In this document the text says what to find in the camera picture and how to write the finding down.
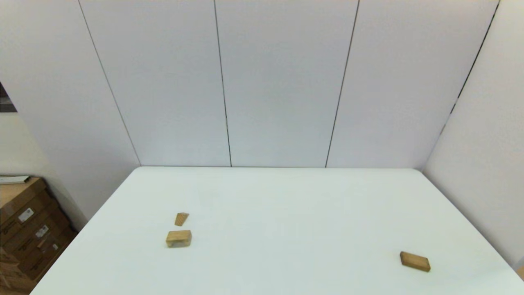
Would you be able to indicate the arched wooden building block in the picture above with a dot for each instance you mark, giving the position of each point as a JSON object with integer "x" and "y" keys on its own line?
{"x": 178, "y": 238}

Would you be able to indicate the rectangular wooden building block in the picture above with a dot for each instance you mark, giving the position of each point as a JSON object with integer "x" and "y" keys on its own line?
{"x": 415, "y": 261}

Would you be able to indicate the triangular wooden building block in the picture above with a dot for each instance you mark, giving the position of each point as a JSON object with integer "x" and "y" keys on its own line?
{"x": 181, "y": 219}

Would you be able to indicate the cardboard box with white label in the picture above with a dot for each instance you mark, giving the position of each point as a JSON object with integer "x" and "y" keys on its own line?
{"x": 41, "y": 246}
{"x": 16, "y": 196}

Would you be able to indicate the flat white box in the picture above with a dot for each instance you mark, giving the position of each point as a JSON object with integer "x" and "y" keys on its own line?
{"x": 14, "y": 179}

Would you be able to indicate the plain brown cardboard box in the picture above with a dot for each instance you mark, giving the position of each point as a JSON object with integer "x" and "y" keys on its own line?
{"x": 8, "y": 270}

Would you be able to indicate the dark wall picture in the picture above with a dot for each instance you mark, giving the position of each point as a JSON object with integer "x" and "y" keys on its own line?
{"x": 6, "y": 102}

